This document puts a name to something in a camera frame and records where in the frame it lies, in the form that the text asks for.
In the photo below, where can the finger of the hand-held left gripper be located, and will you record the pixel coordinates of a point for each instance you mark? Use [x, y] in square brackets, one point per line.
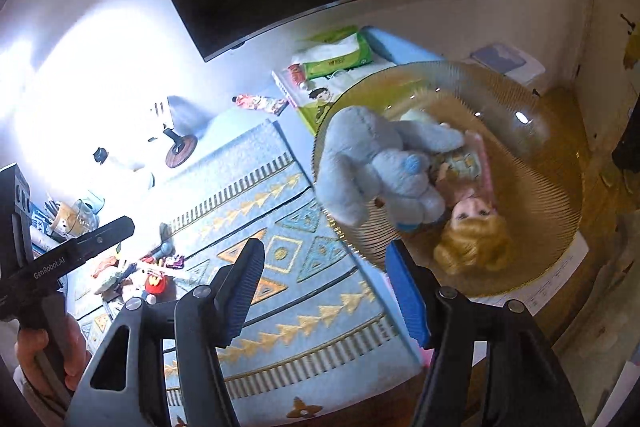
[102, 239]

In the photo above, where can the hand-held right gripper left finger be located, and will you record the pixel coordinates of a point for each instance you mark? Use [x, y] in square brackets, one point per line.
[245, 292]

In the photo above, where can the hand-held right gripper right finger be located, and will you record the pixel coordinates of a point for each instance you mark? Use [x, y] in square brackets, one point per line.
[410, 302]

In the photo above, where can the woven wicker basket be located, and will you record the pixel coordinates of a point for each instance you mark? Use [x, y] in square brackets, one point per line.
[530, 187]

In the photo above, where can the person's left hand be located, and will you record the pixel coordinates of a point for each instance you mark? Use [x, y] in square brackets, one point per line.
[79, 349]

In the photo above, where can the orange small toy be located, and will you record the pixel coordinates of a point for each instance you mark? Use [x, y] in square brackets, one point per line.
[105, 266]

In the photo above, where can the clear glass mug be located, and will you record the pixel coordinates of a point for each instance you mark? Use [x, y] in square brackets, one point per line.
[82, 218]

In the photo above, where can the teal mug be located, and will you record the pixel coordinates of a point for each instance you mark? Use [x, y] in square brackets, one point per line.
[94, 201]

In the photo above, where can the printed pen holder cup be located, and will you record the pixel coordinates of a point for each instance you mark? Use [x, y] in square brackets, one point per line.
[62, 221]

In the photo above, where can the blue patterned desk mat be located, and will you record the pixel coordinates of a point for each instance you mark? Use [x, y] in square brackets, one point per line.
[310, 317]

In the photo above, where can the red yellow small toy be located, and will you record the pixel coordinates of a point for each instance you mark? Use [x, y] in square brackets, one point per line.
[156, 287]

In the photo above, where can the purple red small toy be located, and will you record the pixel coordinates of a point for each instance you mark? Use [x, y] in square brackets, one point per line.
[175, 262]

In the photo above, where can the blond doll in pink dress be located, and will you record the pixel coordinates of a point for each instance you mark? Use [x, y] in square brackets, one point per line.
[470, 249]

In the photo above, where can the phone stand with brown base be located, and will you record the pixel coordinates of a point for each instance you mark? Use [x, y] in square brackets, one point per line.
[181, 152]

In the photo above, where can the grey plush elephant toy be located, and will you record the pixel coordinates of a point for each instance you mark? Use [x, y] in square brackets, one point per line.
[360, 157]

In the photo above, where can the red patterned tube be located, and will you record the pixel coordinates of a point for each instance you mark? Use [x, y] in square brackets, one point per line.
[260, 103]

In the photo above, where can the green cartoon boy book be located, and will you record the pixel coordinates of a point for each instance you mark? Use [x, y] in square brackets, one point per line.
[320, 101]

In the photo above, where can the small red white tube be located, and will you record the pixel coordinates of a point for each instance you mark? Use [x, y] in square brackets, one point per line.
[296, 76]

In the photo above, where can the woven rattan stool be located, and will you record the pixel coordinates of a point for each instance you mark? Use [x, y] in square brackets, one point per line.
[565, 122]

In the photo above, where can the green tissue pack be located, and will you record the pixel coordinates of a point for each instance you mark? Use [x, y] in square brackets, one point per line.
[340, 57]

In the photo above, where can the white blue booklet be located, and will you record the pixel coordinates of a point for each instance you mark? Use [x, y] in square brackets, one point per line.
[505, 57]

